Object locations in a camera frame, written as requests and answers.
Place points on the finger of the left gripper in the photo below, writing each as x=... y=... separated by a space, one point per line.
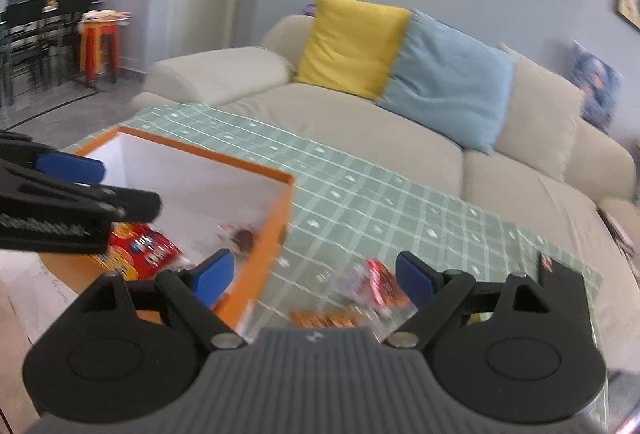
x=71 y=168
x=125 y=205

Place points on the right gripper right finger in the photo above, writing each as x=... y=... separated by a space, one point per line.
x=436 y=295

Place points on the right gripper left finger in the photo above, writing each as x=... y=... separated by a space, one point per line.
x=189 y=296

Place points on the red cookie snack bag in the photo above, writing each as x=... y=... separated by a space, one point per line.
x=137 y=250

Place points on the clear sausage snack packet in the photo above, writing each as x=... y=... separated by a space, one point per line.
x=239 y=238

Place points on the red meat snack packet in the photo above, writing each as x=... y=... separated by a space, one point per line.
x=370 y=284

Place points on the orange storage box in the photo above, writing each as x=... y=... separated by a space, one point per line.
x=204 y=193

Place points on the orange peanut snack bag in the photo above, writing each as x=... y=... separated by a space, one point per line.
x=328 y=319

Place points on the green checked tablecloth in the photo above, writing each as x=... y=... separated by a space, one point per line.
x=346 y=209

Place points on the red orange stool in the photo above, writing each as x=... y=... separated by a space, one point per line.
x=99 y=50

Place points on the black notebook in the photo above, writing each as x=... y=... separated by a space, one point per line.
x=564 y=285

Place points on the black dining chair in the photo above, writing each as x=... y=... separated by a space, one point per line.
x=30 y=32

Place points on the beige sofa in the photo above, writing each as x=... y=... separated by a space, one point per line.
x=549 y=170

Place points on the light blue cushion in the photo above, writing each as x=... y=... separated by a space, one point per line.
x=450 y=83

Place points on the yellow cushion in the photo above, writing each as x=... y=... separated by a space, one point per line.
x=352 y=46

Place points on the anime print pillow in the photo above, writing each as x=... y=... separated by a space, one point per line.
x=600 y=84

